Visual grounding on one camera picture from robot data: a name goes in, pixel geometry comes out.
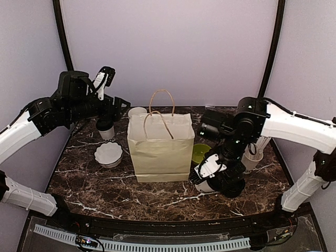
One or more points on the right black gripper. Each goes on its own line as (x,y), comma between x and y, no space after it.
(238,170)

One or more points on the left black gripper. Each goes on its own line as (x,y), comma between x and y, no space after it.
(116,114)

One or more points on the black plastic cup lid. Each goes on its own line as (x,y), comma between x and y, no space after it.
(104,123)

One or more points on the white paper cup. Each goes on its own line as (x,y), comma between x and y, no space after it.
(106,131)
(204,187)

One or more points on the stack of white paper cups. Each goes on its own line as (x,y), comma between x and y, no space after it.
(136,111)

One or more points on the beige paper bag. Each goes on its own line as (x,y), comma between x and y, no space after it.
(161,146)

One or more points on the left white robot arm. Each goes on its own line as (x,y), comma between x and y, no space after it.
(37,120)

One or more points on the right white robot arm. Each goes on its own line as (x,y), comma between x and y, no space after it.
(255,118)

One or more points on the white cup holding straws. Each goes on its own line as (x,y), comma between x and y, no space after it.
(251,161)

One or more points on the bundle of wrapped straws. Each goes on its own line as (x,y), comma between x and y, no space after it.
(261,144)

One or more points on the green bowl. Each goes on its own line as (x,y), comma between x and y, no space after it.
(199,151)

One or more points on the stack of black lids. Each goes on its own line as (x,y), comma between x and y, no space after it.
(235,190)

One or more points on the white scalloped bowl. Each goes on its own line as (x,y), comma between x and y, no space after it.
(109,155)

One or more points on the grey slotted cable duct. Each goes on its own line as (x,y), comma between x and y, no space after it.
(141,243)

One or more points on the left black frame post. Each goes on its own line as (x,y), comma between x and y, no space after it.
(62,34)

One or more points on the black frame post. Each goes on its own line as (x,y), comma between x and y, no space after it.
(273,48)
(62,34)

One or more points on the black table edge rail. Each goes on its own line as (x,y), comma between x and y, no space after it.
(248,225)

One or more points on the right black frame post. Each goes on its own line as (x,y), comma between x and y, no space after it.
(273,48)

